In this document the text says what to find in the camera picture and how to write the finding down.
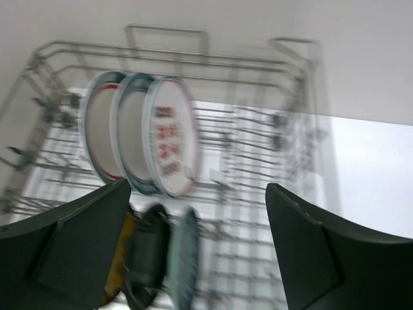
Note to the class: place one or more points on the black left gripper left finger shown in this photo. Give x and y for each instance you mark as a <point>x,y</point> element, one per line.
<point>60,258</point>

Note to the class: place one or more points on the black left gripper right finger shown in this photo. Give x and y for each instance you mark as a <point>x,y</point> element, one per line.
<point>328,262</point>

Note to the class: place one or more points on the yellow patterned plate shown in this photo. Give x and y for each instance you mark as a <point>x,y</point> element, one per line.
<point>116,276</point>

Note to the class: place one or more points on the black plate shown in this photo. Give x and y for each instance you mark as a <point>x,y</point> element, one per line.
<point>145,261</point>

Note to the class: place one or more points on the blue floral plate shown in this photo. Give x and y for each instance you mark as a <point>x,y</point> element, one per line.
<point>183,260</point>

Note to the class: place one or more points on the green red ring plate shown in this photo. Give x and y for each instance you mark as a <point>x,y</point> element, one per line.
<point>94,123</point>

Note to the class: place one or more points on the white plate red characters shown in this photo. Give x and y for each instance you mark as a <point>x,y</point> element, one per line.
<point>170,136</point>

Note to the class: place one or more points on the grey wire dish rack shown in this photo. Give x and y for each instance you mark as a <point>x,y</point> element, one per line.
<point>258,120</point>

